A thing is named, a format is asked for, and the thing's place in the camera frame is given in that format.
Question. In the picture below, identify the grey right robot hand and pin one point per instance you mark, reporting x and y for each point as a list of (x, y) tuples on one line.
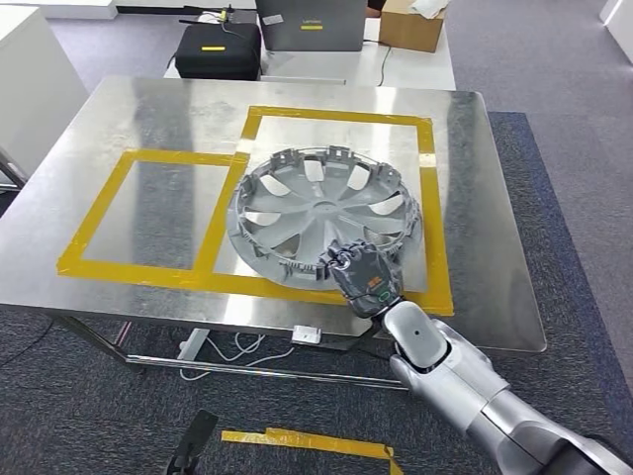
[(368, 282)]

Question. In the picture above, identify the grey plastic hubcap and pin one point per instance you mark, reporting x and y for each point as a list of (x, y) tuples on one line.
[(316, 203)]

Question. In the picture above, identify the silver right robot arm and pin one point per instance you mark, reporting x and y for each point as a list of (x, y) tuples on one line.
[(470, 387)]

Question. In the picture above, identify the yellow tape outline on workbench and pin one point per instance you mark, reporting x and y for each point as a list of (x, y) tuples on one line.
[(148, 157)]

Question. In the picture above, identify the stainless steel workbench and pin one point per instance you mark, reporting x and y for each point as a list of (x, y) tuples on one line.
[(148, 118)]

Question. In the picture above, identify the yellow floor tape outline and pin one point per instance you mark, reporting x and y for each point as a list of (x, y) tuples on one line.
[(296, 442)]

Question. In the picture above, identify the white desk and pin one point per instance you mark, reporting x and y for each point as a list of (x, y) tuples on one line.
[(410, 72)]

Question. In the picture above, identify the white power strip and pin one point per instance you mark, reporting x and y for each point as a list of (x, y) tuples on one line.
[(194, 344)]

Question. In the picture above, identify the brown cardboard box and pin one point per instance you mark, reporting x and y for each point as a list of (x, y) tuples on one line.
[(405, 33)]

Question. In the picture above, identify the grey laptop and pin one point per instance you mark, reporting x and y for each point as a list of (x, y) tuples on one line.
[(287, 33)]

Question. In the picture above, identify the black robot foot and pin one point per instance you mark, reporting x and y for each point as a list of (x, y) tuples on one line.
[(195, 436)]

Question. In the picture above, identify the white paper wad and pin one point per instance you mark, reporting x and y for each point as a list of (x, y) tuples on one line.
[(428, 8)]

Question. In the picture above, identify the black carrying case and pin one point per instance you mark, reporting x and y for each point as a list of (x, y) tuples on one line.
[(217, 62)]

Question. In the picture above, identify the white desk panel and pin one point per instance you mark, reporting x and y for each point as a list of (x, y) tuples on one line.
[(618, 26)]

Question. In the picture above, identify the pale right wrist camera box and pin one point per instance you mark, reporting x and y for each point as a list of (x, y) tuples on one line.
[(306, 335)]

